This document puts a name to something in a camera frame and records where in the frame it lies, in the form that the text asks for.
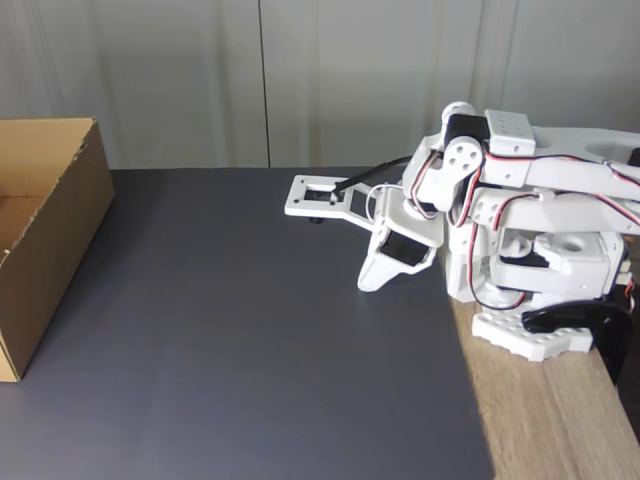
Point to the brown cardboard box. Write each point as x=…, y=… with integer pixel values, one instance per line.
x=65, y=240

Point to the dark grey mat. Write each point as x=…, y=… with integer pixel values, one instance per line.
x=225, y=325

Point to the black table clamp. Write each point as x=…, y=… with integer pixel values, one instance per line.
x=610, y=330

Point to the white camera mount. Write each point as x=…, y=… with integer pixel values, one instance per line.
x=295, y=200

